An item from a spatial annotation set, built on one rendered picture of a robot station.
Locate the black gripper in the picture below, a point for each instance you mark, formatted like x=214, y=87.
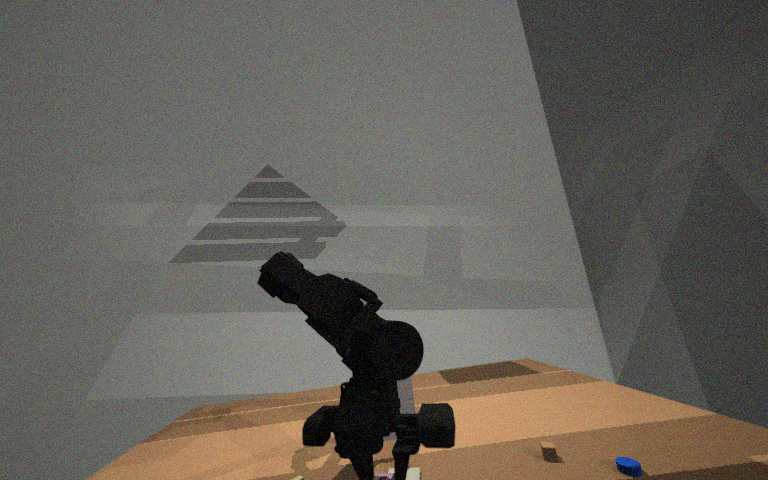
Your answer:
x=433, y=426

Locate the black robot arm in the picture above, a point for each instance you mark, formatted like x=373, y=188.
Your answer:
x=361, y=337

